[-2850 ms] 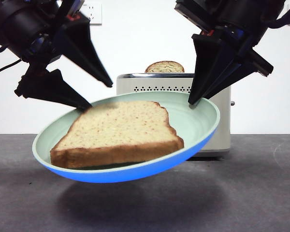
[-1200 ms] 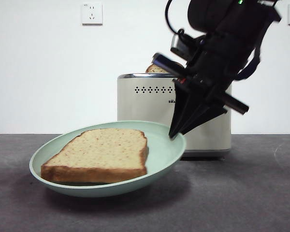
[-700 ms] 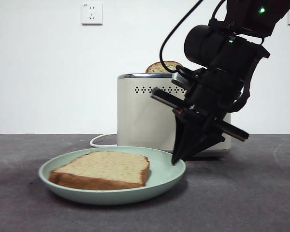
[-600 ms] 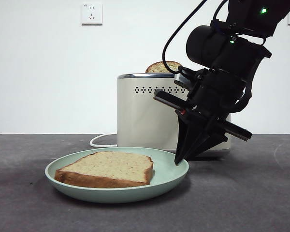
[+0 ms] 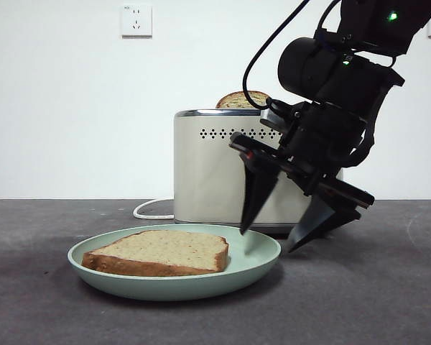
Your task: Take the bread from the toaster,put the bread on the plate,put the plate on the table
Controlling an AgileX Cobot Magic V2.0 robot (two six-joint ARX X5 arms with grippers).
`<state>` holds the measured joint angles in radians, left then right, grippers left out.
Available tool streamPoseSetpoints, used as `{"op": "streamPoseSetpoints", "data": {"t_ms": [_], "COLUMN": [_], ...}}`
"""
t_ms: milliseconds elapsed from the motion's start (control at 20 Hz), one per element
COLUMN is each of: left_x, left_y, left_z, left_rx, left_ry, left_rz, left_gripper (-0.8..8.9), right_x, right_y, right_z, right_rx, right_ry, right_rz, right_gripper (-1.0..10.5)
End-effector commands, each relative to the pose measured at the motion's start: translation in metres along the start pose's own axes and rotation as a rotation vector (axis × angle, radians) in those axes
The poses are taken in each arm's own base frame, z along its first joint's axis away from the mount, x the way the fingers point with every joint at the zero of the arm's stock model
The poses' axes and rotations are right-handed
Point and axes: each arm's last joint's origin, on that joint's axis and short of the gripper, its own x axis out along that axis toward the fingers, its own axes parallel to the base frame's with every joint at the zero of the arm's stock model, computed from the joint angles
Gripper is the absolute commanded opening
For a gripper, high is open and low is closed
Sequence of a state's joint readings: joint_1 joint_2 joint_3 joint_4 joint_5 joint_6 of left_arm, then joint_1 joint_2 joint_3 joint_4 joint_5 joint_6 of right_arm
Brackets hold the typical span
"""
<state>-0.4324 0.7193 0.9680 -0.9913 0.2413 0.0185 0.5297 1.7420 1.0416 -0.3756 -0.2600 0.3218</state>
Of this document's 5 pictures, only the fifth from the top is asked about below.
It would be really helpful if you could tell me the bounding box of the brown-crusted bread slice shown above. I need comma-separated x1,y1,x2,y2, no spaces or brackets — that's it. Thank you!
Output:
215,91,270,109
80,229,230,277

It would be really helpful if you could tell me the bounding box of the pale green round plate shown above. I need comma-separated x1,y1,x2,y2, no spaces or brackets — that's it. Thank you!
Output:
66,224,282,302

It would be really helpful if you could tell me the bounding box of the cream two-slot toaster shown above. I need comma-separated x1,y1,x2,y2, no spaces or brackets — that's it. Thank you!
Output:
173,108,346,238

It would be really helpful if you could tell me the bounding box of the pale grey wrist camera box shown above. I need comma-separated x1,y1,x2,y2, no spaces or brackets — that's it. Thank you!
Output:
260,101,292,137

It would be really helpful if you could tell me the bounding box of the black camera cable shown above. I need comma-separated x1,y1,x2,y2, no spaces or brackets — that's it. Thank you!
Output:
242,0,310,111

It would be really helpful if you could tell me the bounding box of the white toaster power cable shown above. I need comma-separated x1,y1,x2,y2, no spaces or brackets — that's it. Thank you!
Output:
132,198,175,220

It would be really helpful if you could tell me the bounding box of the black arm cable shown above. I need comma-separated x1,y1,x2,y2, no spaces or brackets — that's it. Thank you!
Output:
314,0,344,44

